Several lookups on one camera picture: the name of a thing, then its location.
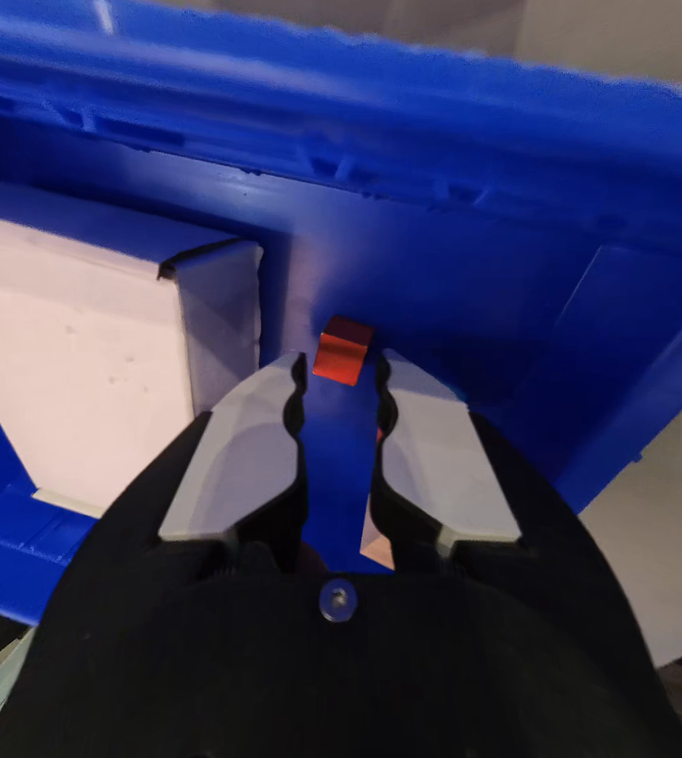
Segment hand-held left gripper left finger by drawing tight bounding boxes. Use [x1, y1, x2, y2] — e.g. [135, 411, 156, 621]
[157, 351, 310, 570]

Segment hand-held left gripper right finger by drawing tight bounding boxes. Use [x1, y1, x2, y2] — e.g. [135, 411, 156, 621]
[367, 348, 523, 570]

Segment white carton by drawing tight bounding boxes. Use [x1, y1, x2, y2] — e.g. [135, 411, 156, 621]
[0, 210, 265, 523]

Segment red cube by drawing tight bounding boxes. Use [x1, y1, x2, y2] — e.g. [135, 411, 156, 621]
[312, 315, 375, 386]

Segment blue plastic bin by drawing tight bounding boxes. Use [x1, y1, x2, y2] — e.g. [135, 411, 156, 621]
[0, 0, 682, 629]

